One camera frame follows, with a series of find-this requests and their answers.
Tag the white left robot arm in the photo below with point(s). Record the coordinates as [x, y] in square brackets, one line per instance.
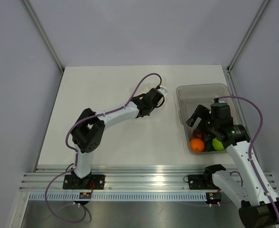
[88, 130]

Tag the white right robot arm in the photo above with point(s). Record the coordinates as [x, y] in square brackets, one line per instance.
[256, 200]

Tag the right aluminium frame post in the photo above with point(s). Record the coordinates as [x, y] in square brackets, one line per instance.
[248, 34]

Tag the dark green avocado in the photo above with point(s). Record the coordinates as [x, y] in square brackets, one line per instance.
[209, 146]

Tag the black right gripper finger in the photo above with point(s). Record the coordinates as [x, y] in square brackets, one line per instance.
[192, 119]
[202, 112]

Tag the orange fruit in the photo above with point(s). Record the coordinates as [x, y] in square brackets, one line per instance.
[197, 145]

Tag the left aluminium frame post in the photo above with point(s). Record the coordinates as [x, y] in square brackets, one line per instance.
[39, 27]

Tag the aluminium table edge rail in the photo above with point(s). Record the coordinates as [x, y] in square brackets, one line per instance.
[150, 178]

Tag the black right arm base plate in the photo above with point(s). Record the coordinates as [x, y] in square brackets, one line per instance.
[198, 182]

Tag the small circuit board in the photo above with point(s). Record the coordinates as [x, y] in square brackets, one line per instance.
[85, 195]
[213, 198]

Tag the left small circuit board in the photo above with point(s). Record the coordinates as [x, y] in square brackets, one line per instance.
[85, 195]

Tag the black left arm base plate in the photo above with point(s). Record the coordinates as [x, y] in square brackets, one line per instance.
[92, 181]

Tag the light green apple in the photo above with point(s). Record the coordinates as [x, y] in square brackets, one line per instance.
[217, 145]

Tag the white slotted cable duct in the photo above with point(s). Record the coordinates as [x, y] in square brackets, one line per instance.
[121, 196]

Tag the aluminium frame post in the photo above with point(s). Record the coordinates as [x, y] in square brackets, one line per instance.
[248, 34]
[39, 27]

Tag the dark red passion fruit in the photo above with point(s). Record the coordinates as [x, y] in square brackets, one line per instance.
[197, 134]

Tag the right small circuit board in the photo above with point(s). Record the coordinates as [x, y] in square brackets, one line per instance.
[213, 198]

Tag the clear plastic bin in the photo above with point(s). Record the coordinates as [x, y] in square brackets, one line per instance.
[190, 96]

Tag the clear zip top bag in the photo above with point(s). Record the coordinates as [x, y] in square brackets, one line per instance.
[158, 94]

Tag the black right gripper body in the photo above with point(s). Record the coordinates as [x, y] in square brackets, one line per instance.
[209, 127]

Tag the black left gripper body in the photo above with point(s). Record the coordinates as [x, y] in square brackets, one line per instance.
[151, 109]

